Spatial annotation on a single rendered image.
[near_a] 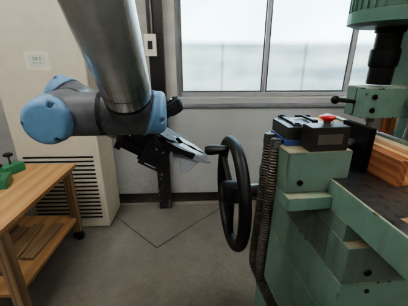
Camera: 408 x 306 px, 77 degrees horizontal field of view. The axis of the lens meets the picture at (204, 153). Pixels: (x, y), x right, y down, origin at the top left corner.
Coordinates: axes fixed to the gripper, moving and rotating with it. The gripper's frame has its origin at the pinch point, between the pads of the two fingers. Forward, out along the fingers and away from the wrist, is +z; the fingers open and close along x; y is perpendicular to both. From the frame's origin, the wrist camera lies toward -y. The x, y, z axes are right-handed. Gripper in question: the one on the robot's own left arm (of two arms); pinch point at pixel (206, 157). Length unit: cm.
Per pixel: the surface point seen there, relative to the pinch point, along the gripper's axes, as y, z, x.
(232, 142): -6.2, 3.1, 0.9
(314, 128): -18.4, 11.6, 10.4
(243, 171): -3.8, 5.6, 8.7
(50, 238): 105, -31, -64
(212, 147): -2.4, 0.3, -1.0
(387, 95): -32.7, 27.8, 0.5
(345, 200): -10.4, 22.3, 16.4
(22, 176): 83, -59, -76
